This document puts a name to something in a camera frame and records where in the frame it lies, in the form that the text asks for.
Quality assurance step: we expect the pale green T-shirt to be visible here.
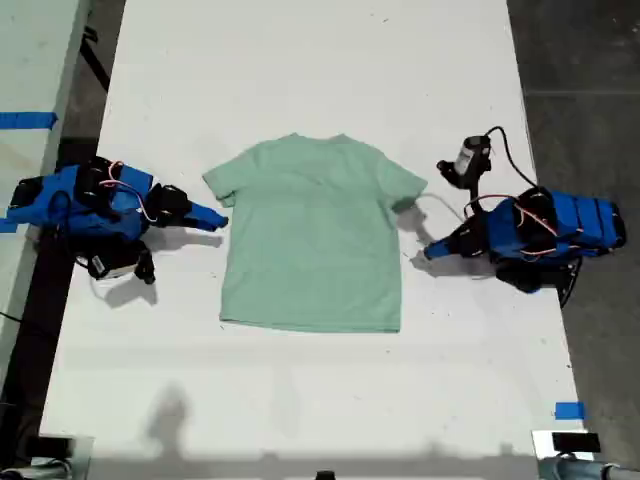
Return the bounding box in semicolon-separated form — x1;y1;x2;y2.
201;132;430;335

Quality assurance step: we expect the long blue tape strip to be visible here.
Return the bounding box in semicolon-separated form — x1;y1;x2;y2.
0;112;59;130

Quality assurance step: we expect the pale side table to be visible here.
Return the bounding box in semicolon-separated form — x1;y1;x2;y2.
0;0;92;381

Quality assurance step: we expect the small black box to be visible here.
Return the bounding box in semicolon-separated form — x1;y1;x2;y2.
29;436;76;457
552;432;601;454

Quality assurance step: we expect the short black camera stalk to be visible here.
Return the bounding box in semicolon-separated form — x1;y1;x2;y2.
133;238;157;285
436;158;489;219

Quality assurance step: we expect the black camera box white label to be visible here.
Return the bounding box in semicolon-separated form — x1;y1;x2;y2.
455;133;495;177
88;249;139;280

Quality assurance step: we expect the thin black camera cable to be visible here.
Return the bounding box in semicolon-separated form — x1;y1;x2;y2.
485;125;539;189
49;189;96;266

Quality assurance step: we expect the black metal frame bar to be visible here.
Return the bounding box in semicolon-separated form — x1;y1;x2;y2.
79;24;112;92

